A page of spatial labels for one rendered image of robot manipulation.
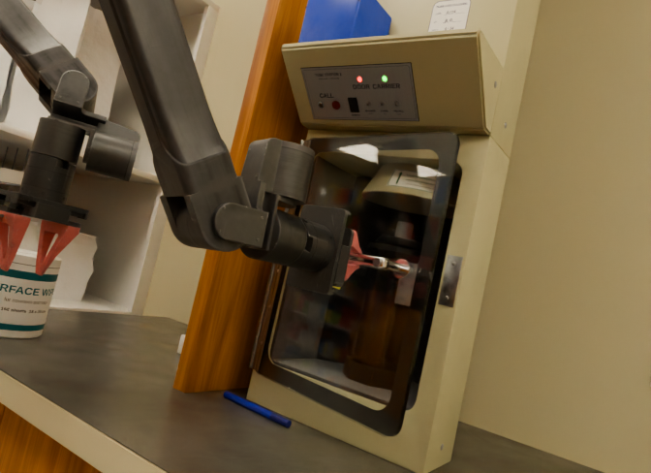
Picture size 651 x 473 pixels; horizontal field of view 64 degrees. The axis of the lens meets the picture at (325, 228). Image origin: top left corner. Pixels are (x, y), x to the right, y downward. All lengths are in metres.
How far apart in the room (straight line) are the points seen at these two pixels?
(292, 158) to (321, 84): 0.32
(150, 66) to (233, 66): 1.31
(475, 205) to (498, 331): 0.47
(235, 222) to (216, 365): 0.46
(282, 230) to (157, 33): 0.21
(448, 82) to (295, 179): 0.29
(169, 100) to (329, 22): 0.41
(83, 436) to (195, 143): 0.39
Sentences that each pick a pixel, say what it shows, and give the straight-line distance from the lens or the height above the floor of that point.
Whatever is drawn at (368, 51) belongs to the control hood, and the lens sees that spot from 0.78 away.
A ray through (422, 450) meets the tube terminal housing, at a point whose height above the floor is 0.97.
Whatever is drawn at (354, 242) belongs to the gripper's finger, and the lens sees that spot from 0.63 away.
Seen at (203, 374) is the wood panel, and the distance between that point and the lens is 0.91.
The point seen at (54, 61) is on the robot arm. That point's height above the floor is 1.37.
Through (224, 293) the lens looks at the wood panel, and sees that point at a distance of 0.89.
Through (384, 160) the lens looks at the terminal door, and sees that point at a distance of 0.77.
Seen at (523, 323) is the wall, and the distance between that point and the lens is 1.16.
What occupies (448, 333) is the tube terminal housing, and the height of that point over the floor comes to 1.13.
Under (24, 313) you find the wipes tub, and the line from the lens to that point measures 1.08.
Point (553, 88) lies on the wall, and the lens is 1.26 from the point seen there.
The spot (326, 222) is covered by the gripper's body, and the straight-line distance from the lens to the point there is 0.62.
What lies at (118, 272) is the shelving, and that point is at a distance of 1.93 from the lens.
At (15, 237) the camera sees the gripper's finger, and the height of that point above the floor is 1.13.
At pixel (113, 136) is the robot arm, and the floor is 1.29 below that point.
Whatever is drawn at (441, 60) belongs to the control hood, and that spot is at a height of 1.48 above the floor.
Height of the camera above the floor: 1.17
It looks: 5 degrees up
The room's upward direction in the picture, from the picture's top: 13 degrees clockwise
